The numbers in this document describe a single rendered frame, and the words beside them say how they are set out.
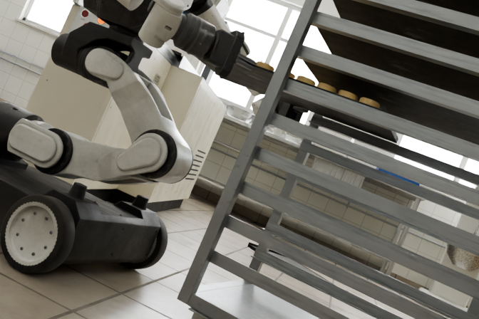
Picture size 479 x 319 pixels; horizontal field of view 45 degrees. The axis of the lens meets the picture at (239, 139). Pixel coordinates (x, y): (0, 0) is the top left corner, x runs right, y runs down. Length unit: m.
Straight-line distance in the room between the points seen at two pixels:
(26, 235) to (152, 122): 0.46
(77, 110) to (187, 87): 0.81
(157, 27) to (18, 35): 6.13
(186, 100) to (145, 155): 1.59
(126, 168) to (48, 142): 0.29
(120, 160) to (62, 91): 1.03
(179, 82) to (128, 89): 1.50
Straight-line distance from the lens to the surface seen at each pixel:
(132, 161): 1.65
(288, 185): 1.79
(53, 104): 2.65
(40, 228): 1.57
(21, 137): 1.89
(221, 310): 1.37
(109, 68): 1.77
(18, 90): 7.29
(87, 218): 1.59
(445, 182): 1.31
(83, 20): 2.65
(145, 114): 1.71
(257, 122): 1.37
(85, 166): 1.78
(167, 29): 1.37
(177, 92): 3.22
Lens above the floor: 0.46
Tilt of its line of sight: 3 degrees up
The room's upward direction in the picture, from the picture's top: 23 degrees clockwise
